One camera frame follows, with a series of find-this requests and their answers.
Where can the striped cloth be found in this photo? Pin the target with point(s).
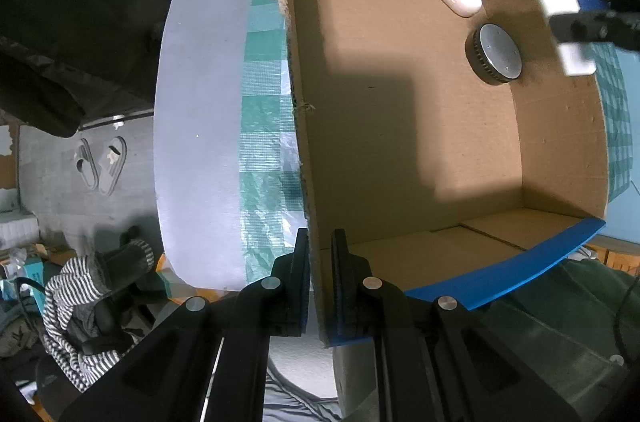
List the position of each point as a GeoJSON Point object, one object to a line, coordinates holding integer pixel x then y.
{"type": "Point", "coordinates": [75, 317]}

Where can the cardboard box blue rim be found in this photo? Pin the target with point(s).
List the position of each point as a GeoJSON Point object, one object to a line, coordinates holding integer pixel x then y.
{"type": "Point", "coordinates": [410, 127]}

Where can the teal cardboard box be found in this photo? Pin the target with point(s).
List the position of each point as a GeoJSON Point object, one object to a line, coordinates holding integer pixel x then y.
{"type": "Point", "coordinates": [27, 274]}

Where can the dark round tin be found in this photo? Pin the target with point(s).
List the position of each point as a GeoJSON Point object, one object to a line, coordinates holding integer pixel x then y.
{"type": "Point", "coordinates": [496, 52]}

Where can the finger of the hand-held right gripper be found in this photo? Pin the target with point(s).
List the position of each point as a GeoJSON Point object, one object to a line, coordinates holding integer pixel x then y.
{"type": "Point", "coordinates": [600, 27]}
{"type": "Point", "coordinates": [617, 0]}

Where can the green checked tablecloth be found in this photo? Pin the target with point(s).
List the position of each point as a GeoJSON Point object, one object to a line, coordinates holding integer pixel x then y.
{"type": "Point", "coordinates": [265, 127]}

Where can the grey slipper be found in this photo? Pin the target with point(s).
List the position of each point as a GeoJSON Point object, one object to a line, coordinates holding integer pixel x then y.
{"type": "Point", "coordinates": [87, 165]}
{"type": "Point", "coordinates": [112, 165]}

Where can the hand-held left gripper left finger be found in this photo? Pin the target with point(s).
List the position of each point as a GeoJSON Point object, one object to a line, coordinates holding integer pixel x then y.
{"type": "Point", "coordinates": [302, 287]}

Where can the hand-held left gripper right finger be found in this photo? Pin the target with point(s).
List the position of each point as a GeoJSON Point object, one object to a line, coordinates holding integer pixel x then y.
{"type": "Point", "coordinates": [341, 292]}

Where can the black plastic bag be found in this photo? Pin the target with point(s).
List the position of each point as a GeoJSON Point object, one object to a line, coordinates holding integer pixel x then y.
{"type": "Point", "coordinates": [65, 17]}

